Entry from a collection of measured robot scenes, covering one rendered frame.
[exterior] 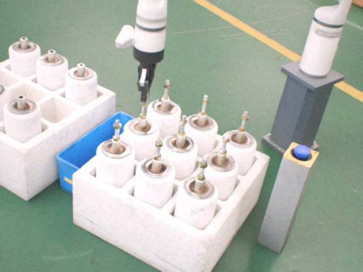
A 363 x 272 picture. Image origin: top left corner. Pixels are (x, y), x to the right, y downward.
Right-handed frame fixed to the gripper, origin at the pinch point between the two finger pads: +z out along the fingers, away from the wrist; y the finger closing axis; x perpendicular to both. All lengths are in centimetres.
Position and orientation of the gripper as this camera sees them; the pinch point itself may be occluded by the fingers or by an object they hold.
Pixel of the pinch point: (145, 94)
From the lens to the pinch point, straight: 130.9
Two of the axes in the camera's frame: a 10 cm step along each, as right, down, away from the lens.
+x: -9.8, -1.8, 0.5
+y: 1.5, -5.8, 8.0
